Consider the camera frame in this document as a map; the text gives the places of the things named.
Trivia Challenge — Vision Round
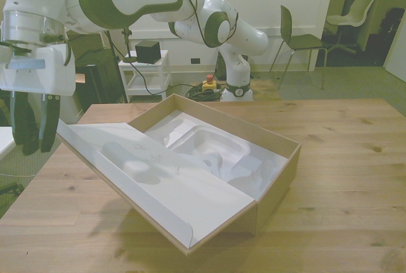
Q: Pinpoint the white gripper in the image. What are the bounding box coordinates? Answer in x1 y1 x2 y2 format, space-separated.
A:
0 43 76 156

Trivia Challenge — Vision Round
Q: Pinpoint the white moulded box insert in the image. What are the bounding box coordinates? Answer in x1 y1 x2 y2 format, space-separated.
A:
144 110 289 203

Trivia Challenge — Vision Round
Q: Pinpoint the brown cardboard box with lid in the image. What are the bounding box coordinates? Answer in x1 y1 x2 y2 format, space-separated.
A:
56 93 302 256

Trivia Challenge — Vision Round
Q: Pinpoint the white round-edged table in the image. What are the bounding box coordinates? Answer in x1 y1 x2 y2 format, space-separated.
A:
0 126 18 161

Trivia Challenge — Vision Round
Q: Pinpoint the black cabinet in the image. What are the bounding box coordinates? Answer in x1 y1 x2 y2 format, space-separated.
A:
74 49 126 114

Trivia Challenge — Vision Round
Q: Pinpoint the black stand foot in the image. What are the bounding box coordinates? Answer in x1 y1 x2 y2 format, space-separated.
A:
0 182 22 196

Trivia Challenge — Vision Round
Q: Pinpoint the black tripod stand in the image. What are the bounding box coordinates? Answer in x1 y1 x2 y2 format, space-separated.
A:
103 30 129 104

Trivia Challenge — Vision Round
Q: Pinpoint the black microphone stand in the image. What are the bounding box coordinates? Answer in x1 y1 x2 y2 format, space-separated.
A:
122 27 139 64

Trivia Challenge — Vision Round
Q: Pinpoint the black cube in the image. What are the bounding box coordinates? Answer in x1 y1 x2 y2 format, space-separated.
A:
134 40 161 64

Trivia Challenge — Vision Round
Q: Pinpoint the small white side table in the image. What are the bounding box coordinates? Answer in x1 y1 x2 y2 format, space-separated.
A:
118 50 173 102

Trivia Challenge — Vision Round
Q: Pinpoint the yellow emergency stop button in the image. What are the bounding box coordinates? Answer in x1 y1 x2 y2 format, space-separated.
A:
202 75 219 92

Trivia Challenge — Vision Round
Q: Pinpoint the dark shell chair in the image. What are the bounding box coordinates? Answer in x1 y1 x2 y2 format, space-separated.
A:
269 4 329 90

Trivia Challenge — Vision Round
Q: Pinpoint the white swivel chair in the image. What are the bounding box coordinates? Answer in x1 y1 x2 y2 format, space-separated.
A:
325 0 376 55

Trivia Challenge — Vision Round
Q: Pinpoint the dark bag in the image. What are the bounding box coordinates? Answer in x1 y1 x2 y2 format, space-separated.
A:
379 7 406 64

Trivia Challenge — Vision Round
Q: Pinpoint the white wrist camera with mount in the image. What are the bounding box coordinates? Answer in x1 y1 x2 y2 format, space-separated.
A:
0 43 47 71

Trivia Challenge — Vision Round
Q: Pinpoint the black hanging cable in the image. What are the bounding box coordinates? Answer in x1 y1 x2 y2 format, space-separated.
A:
106 30 191 100

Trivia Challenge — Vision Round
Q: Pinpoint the floor cable bundle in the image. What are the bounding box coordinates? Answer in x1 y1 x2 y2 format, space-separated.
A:
187 84 223 100

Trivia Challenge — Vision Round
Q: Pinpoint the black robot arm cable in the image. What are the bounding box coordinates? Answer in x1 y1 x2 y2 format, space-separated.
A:
176 0 239 49

